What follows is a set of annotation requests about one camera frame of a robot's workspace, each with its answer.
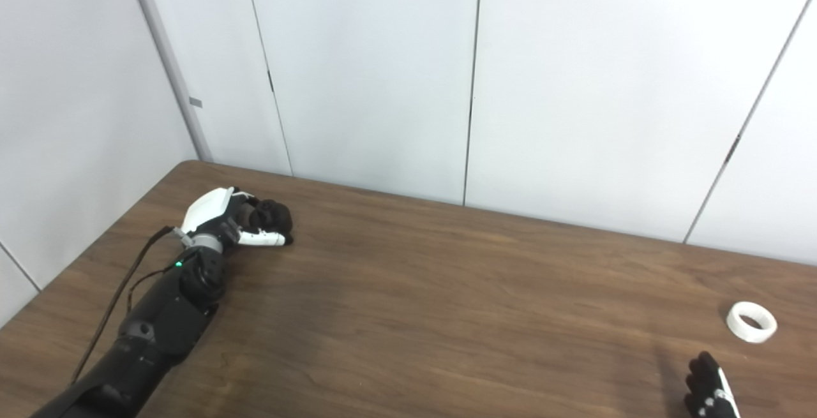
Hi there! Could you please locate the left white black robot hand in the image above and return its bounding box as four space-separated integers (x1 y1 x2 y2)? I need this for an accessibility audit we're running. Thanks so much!
181 186 294 251

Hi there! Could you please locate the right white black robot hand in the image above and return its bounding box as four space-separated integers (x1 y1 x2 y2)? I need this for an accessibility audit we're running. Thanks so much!
684 351 741 418

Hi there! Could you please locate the round black gear part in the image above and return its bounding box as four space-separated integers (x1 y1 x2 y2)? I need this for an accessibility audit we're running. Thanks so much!
248 199 294 240

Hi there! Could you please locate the white plastic ring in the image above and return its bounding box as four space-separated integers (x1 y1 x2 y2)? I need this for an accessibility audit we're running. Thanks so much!
726 301 778 344

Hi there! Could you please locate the grey wall corner strip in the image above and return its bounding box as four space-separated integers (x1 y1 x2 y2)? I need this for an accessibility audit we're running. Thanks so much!
123 0 214 163

